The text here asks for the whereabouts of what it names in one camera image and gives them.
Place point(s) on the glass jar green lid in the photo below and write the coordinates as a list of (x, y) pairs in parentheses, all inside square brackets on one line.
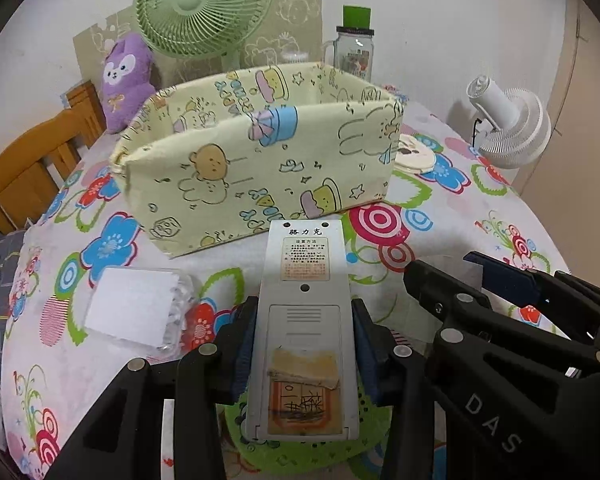
[(353, 49)]

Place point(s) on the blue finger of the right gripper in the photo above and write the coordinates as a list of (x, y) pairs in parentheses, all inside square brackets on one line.
[(520, 287)]

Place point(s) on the white standing fan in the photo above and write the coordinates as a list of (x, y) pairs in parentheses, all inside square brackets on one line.
[(520, 127)]

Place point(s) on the cream bear compact mirror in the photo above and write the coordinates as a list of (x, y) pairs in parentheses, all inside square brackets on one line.
[(414, 157)]

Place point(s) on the green panda perforated case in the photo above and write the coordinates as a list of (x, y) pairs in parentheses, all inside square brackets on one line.
[(298, 457)]

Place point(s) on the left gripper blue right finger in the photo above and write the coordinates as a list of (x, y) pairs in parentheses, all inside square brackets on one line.
[(364, 329)]

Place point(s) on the green desk fan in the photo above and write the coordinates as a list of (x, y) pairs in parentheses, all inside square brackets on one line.
[(200, 28)]

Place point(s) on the yellow patterned fabric box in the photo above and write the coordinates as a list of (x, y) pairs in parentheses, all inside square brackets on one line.
[(223, 157)]

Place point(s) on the beige cartoon placemat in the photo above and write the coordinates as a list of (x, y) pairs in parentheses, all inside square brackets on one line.
[(290, 25)]

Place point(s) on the cotton swab container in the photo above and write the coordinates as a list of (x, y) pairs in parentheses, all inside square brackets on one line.
[(294, 57)]

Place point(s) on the purple plush toy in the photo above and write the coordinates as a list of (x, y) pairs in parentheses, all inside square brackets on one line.
[(126, 81)]

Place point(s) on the white box pack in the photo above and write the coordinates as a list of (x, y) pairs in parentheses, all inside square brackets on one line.
[(141, 309)]

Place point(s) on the wooden chair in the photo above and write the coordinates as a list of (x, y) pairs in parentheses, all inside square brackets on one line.
[(27, 186)]

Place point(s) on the beige door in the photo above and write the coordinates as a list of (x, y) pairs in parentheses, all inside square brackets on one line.
[(563, 186)]

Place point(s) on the white remote control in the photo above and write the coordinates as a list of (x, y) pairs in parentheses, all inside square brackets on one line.
[(303, 384)]

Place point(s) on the floral tablecloth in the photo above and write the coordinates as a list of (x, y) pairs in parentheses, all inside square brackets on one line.
[(52, 372)]

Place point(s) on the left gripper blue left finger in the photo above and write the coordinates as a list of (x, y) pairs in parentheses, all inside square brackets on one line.
[(244, 326)]

